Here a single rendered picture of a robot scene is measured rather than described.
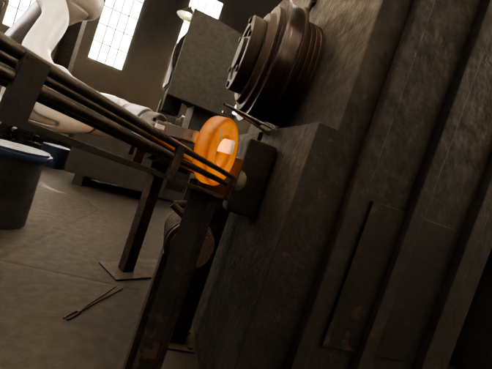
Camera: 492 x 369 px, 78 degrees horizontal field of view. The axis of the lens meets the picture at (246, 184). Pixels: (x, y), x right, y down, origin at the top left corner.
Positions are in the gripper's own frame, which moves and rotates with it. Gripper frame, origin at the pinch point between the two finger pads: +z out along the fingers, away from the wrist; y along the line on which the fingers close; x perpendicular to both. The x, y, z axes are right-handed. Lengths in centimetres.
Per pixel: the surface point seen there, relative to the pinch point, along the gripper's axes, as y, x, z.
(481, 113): -41, 31, 58
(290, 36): -31, 42, -1
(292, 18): -32, 48, -3
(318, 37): -41, 48, 5
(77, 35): -415, 190, -596
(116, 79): -729, 193, -781
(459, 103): -32, 29, 50
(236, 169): -7.6, -4.2, 2.8
